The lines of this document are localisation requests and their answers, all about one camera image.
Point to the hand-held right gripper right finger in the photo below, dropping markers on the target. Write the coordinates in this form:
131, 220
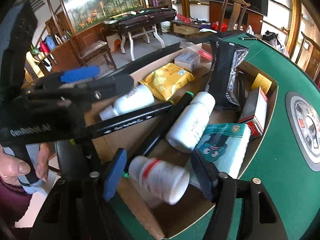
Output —
203, 177

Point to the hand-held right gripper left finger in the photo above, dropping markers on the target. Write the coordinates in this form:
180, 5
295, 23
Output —
115, 175

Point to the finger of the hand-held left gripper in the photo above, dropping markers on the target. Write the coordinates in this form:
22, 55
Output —
78, 74
105, 86

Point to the small white plastic bottle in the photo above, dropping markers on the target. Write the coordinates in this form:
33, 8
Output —
132, 101

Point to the teal tissue pack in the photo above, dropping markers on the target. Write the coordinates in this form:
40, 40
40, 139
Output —
222, 150

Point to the white bottle red label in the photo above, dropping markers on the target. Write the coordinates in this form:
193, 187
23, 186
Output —
160, 178

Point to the black marker yellow end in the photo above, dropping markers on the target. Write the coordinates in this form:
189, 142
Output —
130, 123

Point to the cardboard box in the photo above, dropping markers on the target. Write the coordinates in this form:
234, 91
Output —
140, 215

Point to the large white plastic bottle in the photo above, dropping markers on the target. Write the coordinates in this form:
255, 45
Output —
190, 125

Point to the yellow snack packet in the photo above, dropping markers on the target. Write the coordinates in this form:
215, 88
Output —
166, 81

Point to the black marker green cap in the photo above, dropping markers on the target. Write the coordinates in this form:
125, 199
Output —
180, 105

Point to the red white cigarette box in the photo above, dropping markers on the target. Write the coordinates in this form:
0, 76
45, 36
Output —
253, 112

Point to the small white box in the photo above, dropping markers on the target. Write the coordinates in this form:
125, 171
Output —
187, 61

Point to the clear plastic bag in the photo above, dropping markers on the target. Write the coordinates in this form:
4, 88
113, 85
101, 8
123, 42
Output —
190, 46

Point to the black foil packet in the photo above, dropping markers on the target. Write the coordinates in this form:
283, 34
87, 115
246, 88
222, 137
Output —
222, 75

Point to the red packet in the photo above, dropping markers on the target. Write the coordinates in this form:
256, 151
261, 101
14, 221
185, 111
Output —
205, 55

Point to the yellow small box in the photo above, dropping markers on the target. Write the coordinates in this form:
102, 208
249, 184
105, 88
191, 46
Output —
261, 83

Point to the person's left forearm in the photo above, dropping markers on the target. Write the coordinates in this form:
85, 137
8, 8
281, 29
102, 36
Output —
12, 202

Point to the person's left hand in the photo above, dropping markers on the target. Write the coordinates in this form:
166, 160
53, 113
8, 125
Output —
12, 167

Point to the red container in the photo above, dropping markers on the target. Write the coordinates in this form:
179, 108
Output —
43, 47

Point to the wooden chair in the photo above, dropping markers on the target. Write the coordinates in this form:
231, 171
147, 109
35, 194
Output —
92, 50
311, 57
235, 12

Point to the blue container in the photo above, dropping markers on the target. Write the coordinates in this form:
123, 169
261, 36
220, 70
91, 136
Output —
50, 42

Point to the orange stool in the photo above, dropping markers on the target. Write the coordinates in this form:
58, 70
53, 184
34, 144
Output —
113, 42

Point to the folded black table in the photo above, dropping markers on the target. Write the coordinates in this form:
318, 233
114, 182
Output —
140, 20

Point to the light blue cloth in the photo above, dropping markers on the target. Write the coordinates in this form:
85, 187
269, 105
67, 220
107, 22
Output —
35, 187

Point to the white bucket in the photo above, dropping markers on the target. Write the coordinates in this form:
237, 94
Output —
165, 27

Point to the purple bottles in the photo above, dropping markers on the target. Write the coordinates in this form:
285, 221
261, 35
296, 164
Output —
157, 3

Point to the low wooden cabinet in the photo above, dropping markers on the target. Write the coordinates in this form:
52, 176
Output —
190, 28

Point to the red cloth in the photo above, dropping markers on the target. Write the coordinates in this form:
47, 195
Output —
183, 18

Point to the round table centre console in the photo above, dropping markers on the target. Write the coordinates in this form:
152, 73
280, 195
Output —
305, 130

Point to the red bag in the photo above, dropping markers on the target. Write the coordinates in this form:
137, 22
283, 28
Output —
219, 27

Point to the small dark stick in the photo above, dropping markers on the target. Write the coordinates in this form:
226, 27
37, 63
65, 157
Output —
248, 38

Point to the pile of dark clothing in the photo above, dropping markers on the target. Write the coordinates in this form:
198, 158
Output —
275, 42

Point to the white plastic bag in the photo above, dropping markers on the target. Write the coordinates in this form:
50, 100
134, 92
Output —
250, 30

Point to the floral wall painting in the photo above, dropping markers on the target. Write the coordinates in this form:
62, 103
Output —
100, 2

